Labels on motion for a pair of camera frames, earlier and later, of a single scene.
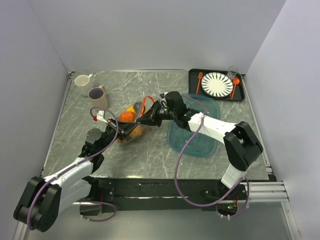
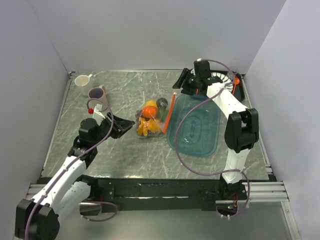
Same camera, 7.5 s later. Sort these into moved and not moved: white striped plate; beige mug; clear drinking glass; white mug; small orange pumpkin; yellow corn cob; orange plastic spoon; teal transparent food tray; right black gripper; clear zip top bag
Moved: small orange pumpkin; yellow corn cob; clear zip top bag; right black gripper
Not moved: white striped plate; clear drinking glass; white mug; teal transparent food tray; beige mug; orange plastic spoon
